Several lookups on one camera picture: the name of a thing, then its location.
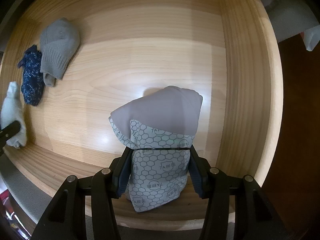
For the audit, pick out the grey ribbed sock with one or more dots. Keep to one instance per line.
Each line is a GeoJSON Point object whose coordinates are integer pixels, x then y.
{"type": "Point", "coordinates": [58, 47]}

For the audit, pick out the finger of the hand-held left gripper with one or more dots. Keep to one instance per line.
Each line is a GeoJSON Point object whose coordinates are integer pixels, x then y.
{"type": "Point", "coordinates": [11, 129]}

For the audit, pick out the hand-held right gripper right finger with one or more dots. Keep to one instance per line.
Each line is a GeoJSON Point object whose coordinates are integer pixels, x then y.
{"type": "Point", "coordinates": [196, 178]}

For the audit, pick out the pale green sock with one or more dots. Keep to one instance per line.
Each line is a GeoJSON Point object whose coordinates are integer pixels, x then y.
{"type": "Point", "coordinates": [12, 110]}

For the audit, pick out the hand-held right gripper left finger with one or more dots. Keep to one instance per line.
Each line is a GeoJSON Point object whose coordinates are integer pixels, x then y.
{"type": "Point", "coordinates": [122, 177]}

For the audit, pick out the navy speckled sock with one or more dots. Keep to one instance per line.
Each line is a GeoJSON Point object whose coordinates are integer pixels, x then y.
{"type": "Point", "coordinates": [31, 80]}

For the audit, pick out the grey-fronted wooden drawer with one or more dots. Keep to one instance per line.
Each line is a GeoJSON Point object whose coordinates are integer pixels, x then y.
{"type": "Point", "coordinates": [150, 55]}

